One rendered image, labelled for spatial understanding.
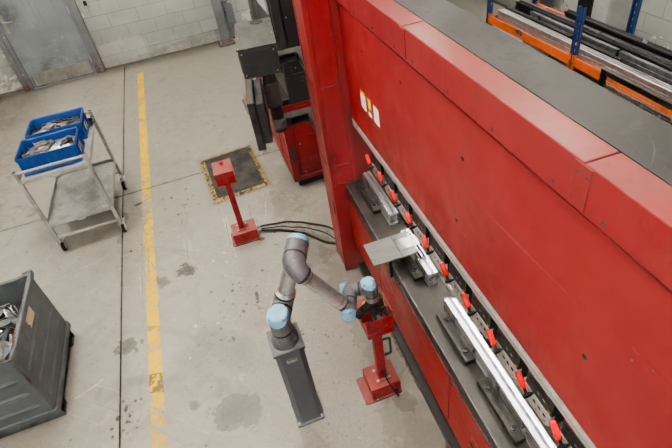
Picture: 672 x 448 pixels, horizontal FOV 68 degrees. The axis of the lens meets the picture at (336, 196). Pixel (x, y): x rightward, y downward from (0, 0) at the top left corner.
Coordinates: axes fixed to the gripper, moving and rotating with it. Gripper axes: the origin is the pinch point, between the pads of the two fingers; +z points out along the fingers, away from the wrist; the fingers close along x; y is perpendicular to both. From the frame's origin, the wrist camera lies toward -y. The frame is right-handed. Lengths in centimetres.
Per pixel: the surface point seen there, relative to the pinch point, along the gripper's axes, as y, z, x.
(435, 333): 23.7, -12.1, -29.1
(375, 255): 14.4, -25.4, 23.0
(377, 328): -0.3, -0.5, -4.8
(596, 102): 64, -152, -71
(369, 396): -16, 71, 0
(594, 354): 39, -98, -108
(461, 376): 24, -12, -55
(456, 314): 36, -21, -29
